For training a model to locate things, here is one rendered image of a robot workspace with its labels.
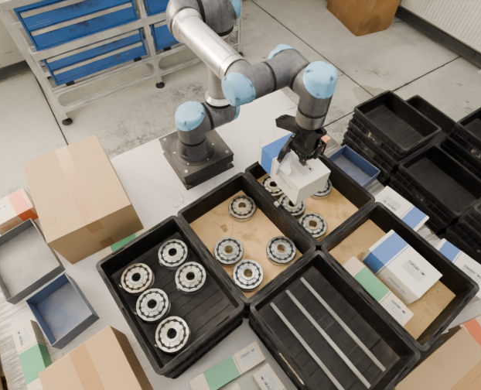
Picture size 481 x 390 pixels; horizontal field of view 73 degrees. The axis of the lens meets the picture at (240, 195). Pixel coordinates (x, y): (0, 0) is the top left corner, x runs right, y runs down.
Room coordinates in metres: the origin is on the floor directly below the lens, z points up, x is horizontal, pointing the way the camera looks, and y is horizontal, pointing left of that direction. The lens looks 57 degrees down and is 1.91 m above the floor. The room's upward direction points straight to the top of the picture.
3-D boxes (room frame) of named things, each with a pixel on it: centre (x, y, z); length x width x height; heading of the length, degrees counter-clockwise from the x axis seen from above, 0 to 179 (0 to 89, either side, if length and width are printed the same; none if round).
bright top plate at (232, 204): (0.62, -0.01, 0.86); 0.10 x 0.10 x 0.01
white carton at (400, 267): (0.39, -0.53, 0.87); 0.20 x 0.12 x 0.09; 37
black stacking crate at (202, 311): (0.30, 0.22, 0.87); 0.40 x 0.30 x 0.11; 39
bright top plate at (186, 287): (0.35, 0.16, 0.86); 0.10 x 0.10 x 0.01
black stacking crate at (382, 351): (0.18, -0.26, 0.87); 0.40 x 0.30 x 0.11; 39
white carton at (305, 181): (0.64, -0.17, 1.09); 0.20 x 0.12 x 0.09; 33
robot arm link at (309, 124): (0.62, -0.18, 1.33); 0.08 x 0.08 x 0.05
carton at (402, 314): (0.30, -0.43, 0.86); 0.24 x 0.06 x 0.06; 39
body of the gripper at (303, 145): (0.61, -0.18, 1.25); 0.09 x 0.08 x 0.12; 33
